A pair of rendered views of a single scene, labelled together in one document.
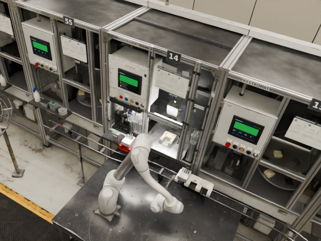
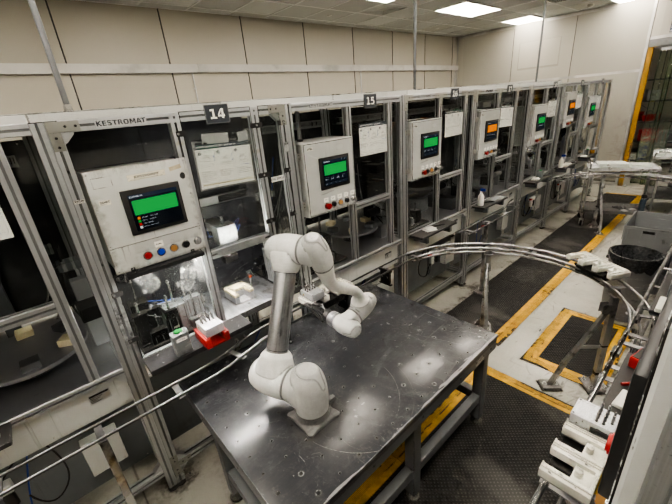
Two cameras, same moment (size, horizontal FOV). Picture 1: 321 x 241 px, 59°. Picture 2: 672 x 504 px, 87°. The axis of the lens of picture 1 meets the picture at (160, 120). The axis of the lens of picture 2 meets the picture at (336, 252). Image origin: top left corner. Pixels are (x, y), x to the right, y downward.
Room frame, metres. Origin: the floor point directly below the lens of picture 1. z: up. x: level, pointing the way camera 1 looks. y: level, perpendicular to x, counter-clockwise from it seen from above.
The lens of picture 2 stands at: (0.73, 1.40, 2.00)
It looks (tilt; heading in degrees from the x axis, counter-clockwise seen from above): 22 degrees down; 297
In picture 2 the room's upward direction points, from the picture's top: 5 degrees counter-clockwise
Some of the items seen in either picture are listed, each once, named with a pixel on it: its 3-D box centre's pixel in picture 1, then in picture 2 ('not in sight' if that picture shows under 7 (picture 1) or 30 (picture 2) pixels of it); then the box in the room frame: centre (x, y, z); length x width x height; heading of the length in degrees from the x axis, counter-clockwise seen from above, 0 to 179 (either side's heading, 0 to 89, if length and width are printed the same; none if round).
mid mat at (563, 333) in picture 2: not in sight; (579, 343); (0.06, -1.61, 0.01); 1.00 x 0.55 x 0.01; 67
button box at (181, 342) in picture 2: (117, 135); (180, 340); (2.14, 0.43, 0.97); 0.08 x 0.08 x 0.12; 67
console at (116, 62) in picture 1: (133, 78); (144, 211); (2.31, 0.30, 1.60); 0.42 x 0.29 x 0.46; 67
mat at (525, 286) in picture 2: not in sight; (574, 238); (-0.18, -4.17, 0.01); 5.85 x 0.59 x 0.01; 67
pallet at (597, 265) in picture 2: not in sight; (595, 267); (0.14, -1.29, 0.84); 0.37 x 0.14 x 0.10; 125
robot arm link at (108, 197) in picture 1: (107, 198); (307, 387); (1.45, 0.38, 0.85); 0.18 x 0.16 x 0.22; 178
